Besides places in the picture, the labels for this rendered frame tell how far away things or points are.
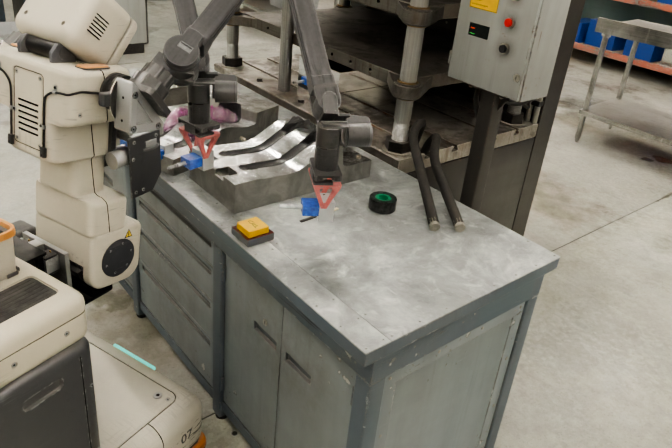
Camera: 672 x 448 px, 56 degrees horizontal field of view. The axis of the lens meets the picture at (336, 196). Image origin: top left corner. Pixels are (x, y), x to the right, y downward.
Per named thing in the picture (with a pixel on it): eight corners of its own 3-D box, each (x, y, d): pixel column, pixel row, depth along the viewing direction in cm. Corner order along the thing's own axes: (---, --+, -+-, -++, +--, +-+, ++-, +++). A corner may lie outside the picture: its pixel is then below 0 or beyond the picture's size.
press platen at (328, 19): (406, 138, 215) (414, 89, 207) (217, 46, 302) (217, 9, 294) (545, 105, 265) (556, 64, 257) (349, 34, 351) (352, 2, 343)
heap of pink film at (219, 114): (193, 144, 197) (193, 121, 193) (154, 129, 205) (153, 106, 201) (248, 124, 217) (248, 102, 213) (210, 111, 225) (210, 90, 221)
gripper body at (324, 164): (334, 164, 154) (337, 136, 151) (342, 183, 145) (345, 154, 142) (308, 164, 153) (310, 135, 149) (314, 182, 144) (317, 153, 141)
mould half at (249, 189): (234, 214, 172) (235, 169, 166) (189, 177, 189) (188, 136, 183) (369, 177, 201) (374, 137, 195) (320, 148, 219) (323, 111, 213)
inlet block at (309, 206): (279, 221, 150) (280, 201, 148) (277, 210, 155) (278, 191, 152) (332, 222, 153) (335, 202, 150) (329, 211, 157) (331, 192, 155)
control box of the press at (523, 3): (451, 369, 242) (542, -32, 176) (396, 326, 262) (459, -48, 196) (487, 348, 255) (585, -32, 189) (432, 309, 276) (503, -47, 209)
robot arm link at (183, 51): (257, -55, 160) (262, -82, 151) (303, -26, 161) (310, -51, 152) (157, 75, 145) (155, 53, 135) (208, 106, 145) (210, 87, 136)
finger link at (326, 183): (334, 198, 155) (337, 164, 151) (339, 213, 149) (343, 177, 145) (306, 198, 154) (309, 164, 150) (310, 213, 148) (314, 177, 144)
